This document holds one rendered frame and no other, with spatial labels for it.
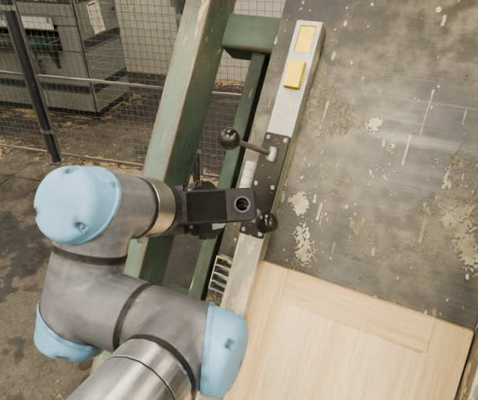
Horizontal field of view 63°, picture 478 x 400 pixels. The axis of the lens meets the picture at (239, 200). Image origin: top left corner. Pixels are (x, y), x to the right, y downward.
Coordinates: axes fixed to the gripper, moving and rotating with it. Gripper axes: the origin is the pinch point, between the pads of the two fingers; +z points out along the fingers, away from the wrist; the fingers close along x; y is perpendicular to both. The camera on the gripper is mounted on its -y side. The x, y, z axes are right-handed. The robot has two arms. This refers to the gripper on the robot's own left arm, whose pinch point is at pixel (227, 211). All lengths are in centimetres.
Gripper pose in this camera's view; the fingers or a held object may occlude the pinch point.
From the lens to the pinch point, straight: 68.0
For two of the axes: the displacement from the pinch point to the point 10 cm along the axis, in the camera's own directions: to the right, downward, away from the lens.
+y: -9.3, 0.9, 3.5
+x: 0.7, 9.9, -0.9
